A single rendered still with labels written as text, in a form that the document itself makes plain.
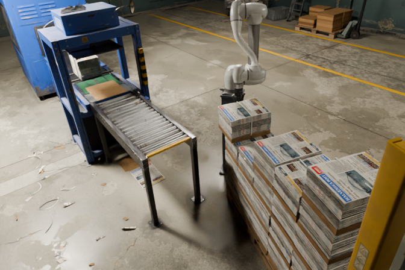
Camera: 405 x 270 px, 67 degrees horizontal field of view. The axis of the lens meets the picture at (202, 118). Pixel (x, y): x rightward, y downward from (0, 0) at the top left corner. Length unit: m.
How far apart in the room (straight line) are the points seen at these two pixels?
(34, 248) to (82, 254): 0.48
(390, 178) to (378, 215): 0.15
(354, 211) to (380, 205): 0.59
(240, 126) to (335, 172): 1.07
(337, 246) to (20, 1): 5.23
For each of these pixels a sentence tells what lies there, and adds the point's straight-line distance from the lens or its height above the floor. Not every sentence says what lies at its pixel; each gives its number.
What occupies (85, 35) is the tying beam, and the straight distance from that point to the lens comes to 3.51.
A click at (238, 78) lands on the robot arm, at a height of 1.27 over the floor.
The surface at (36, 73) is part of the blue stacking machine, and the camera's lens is 5.93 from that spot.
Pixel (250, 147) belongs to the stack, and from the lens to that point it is 2.60.
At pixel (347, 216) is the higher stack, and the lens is 1.67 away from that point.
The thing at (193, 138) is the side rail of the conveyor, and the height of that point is 0.79.
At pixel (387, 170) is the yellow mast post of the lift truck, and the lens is 1.02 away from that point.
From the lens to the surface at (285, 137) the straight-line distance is 2.33.
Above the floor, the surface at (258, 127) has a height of 0.93.
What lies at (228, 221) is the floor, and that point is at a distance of 3.11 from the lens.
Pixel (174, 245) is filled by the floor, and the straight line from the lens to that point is 2.98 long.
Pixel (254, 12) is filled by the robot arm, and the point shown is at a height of 1.77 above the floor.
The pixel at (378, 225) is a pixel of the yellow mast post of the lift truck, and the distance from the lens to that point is 1.14.
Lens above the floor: 2.37
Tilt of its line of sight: 31 degrees down
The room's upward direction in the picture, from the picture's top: 3 degrees counter-clockwise
